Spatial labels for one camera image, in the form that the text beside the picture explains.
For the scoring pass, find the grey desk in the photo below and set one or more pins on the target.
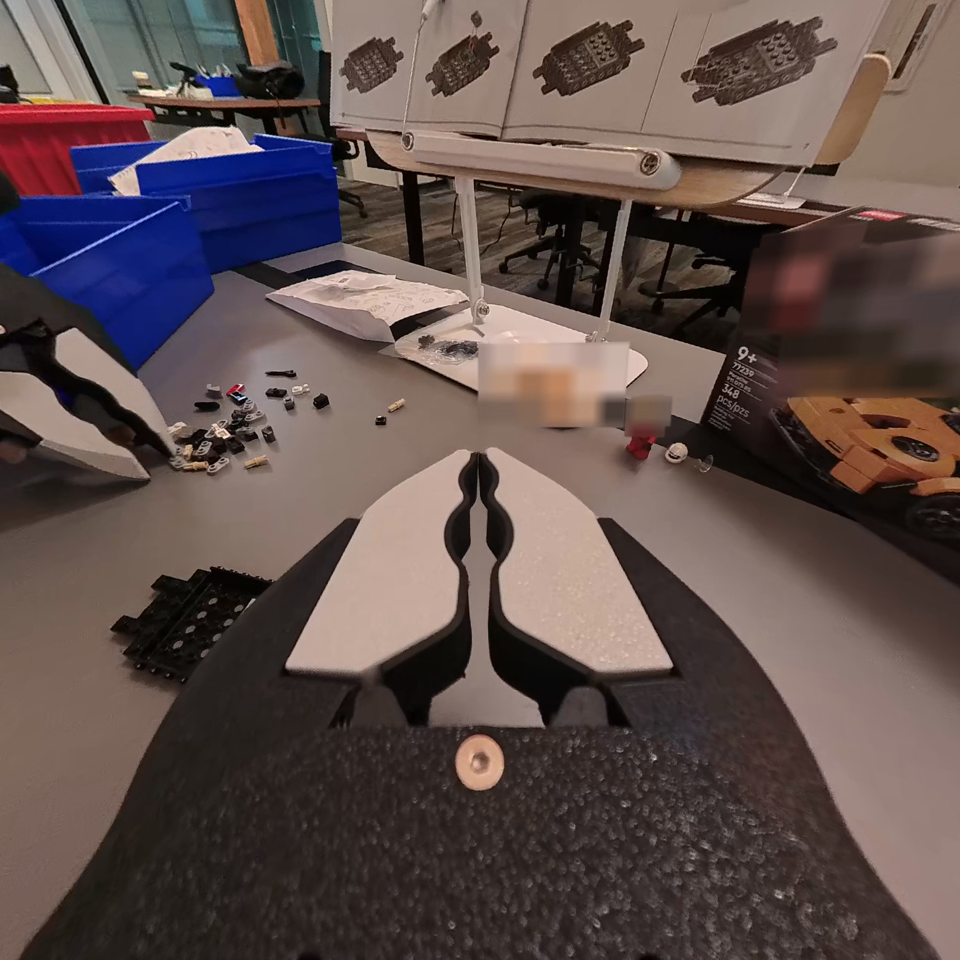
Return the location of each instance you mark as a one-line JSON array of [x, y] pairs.
[[675, 600]]

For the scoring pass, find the toy car box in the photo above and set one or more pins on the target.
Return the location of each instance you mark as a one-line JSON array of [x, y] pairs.
[[862, 450]]

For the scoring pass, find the small white round piece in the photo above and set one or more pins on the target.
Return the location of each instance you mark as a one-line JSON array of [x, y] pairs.
[[677, 453]]

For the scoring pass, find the white book stand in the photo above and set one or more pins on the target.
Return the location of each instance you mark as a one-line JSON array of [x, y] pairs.
[[525, 161]]

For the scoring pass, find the black office chair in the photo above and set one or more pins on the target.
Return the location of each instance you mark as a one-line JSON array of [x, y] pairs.
[[551, 225], [690, 292]]

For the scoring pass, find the wooden table with black legs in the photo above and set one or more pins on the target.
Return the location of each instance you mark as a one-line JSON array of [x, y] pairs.
[[225, 105]]

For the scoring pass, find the black brick plate assembly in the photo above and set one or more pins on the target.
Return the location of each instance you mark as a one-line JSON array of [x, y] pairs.
[[187, 622]]

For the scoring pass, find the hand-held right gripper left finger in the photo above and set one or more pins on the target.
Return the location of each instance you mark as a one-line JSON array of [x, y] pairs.
[[382, 585]]

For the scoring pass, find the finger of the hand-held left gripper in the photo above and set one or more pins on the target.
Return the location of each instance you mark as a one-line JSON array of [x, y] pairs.
[[52, 427], [105, 375]]

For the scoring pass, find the small clear piece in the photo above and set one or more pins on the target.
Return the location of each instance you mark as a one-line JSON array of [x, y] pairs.
[[705, 465]]

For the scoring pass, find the round wooden stand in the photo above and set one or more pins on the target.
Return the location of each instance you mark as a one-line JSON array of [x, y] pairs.
[[712, 191]]

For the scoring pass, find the blue plastic bin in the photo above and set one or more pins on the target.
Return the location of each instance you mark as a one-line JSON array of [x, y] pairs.
[[127, 277], [255, 195]]

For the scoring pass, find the white gooseneck lamp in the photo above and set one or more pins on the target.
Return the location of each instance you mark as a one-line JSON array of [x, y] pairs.
[[433, 7]]

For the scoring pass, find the red brick piece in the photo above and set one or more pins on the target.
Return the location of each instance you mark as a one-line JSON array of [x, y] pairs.
[[641, 444]]

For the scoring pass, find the pile of small brick pieces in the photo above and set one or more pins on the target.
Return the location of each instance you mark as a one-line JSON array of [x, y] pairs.
[[225, 439]]

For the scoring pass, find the black bag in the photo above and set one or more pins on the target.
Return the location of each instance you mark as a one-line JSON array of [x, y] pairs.
[[270, 81]]

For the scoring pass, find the printed white paper bag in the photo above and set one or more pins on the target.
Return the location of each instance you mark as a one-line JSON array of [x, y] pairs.
[[352, 300]]

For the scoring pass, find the wooden post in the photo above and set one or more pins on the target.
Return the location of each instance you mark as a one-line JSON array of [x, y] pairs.
[[255, 30]]

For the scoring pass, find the red plastic bin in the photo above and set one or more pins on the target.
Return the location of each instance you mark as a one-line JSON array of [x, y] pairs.
[[60, 146]]

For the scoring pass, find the clear bag of pieces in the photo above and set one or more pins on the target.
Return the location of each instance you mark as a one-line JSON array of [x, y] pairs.
[[442, 351]]

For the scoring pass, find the crumpled printed paper bag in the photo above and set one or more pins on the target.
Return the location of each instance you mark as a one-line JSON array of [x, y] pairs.
[[187, 154]]

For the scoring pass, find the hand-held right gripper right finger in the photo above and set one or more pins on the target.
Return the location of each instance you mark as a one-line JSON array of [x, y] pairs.
[[577, 592]]

